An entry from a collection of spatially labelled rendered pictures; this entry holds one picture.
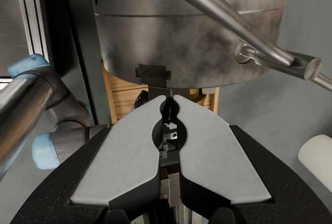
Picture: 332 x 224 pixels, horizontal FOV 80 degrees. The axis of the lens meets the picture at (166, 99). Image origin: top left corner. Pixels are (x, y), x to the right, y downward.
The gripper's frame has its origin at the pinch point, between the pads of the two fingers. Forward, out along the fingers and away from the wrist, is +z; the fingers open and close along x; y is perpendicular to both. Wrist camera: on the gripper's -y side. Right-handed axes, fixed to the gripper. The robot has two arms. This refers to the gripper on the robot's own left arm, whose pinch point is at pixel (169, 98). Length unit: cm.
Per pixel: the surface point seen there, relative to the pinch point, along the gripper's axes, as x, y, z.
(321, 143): 171, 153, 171
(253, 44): 6.5, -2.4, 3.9
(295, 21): 104, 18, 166
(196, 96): 5.3, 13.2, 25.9
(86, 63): -37, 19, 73
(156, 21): -1.4, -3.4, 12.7
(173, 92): 0.4, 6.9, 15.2
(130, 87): -12.6, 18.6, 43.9
